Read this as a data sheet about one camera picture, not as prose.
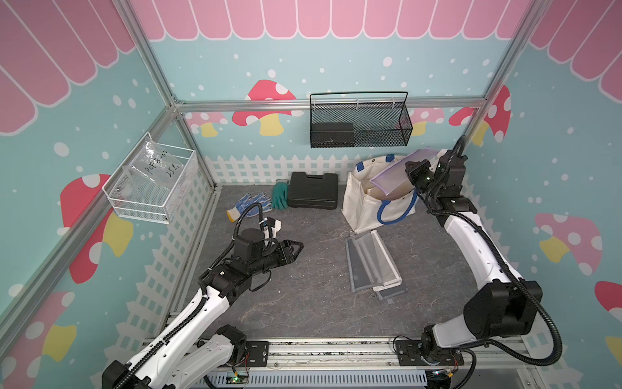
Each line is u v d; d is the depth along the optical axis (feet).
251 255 1.85
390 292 2.84
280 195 3.69
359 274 2.94
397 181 2.50
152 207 2.06
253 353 2.41
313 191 3.69
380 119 3.10
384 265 2.99
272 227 2.27
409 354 2.43
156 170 2.37
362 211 3.01
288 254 2.16
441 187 1.94
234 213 3.57
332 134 3.01
